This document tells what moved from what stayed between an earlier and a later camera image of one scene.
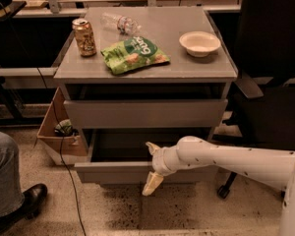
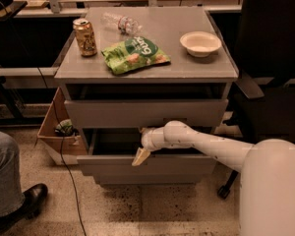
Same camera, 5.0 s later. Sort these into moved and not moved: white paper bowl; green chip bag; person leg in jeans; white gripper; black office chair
Moved: white gripper
Not moved: green chip bag; white paper bowl; black office chair; person leg in jeans
